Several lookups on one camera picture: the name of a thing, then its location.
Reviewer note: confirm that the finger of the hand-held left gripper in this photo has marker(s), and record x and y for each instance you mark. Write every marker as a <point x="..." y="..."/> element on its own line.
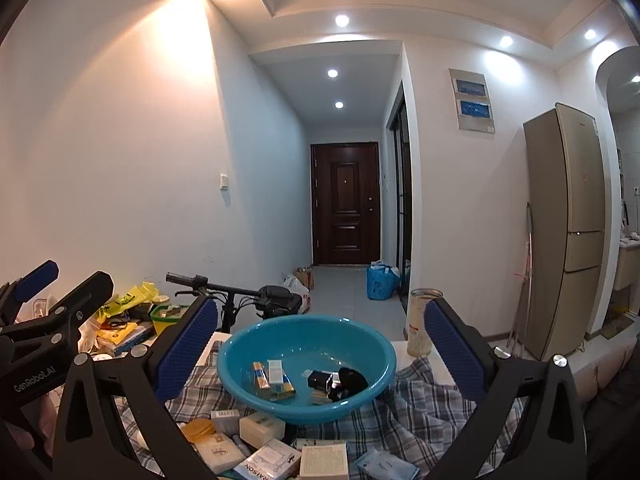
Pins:
<point x="85" y="292"/>
<point x="35" y="274"/>

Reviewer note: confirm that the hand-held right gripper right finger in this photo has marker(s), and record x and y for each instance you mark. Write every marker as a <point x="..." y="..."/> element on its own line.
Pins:
<point x="455" y="350"/>

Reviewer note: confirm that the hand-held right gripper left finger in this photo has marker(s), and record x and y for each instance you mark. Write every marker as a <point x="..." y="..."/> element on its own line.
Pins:
<point x="187" y="350"/>

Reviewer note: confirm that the gold and blue cigarette pack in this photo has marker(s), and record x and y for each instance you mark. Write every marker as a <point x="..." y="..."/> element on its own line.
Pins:
<point x="260" y="377"/>

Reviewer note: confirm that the tall white box with text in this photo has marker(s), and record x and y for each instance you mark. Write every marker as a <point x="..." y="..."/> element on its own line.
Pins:
<point x="276" y="372"/>

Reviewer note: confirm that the blue plastic basin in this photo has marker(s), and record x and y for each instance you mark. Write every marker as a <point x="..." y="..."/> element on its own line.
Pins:
<point x="300" y="342"/>

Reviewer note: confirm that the person's left hand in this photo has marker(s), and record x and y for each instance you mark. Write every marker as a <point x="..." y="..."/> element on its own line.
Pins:
<point x="45" y="425"/>

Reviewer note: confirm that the yellow container with green rim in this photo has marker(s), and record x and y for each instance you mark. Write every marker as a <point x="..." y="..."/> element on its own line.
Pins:
<point x="159" y="325"/>

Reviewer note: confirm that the glass jar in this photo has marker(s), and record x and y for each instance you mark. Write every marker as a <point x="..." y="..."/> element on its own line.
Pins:
<point x="417" y="320"/>

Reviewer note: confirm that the yellow plastic bag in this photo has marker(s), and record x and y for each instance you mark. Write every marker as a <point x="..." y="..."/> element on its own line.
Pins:
<point x="140" y="292"/>

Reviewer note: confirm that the plaid cloth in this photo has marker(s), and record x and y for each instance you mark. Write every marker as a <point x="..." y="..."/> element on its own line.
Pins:
<point x="430" y="410"/>

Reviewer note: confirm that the black bicycle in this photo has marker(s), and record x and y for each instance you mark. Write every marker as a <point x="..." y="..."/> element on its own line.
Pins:
<point x="195" y="280"/>

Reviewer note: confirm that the grey barcode box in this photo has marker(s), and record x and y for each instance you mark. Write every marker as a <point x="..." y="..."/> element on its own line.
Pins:
<point x="225" y="416"/>

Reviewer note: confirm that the orange plastic case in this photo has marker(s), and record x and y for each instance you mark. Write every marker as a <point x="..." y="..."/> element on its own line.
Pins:
<point x="200" y="430"/>

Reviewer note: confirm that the blue woven bag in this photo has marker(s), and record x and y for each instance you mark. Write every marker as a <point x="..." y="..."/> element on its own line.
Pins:
<point x="380" y="282"/>

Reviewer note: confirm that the beige cardboard box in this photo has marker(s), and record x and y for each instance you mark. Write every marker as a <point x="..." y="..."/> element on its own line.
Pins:
<point x="260" y="427"/>

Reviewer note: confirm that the white plastic bag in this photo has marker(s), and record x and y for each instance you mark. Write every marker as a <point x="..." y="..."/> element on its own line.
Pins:
<point x="295" y="287"/>

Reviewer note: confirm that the light blue sachet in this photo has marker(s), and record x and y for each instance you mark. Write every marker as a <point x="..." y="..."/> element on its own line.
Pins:
<point x="387" y="465"/>

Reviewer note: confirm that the small black box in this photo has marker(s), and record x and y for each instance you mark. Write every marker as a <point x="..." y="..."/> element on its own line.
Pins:
<point x="320" y="379"/>

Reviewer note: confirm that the brown cardboard box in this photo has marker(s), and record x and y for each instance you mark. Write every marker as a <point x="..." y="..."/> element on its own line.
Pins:
<point x="303" y="277"/>

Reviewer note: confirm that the light blue cigarette pack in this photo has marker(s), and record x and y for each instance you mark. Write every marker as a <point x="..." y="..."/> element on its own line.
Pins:
<point x="270" y="465"/>

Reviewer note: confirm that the beige sofa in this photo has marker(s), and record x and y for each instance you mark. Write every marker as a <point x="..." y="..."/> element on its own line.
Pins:
<point x="610" y="390"/>

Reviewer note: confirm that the cream box with text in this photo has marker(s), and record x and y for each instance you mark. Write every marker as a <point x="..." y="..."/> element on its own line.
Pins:
<point x="325" y="460"/>

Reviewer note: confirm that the black framed glass door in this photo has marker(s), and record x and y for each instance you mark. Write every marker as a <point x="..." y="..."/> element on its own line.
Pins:
<point x="402" y="185"/>

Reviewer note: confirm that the beige refrigerator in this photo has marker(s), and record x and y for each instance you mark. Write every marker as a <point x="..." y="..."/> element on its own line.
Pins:
<point x="565" y="210"/>

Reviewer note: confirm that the dark wooden door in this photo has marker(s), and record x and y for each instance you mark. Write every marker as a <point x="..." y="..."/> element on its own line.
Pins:
<point x="345" y="200"/>

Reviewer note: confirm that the beige vanity cabinet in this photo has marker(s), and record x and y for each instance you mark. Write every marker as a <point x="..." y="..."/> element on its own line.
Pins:
<point x="627" y="260"/>

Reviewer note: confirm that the recessed ceiling lights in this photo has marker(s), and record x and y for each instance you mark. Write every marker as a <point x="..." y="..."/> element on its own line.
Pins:
<point x="342" y="20"/>

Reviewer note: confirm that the white wall switch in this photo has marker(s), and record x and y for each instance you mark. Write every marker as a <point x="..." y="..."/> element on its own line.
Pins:
<point x="224" y="181"/>

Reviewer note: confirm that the wall panel with blue pictures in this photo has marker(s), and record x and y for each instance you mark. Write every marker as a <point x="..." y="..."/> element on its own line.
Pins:
<point x="472" y="105"/>

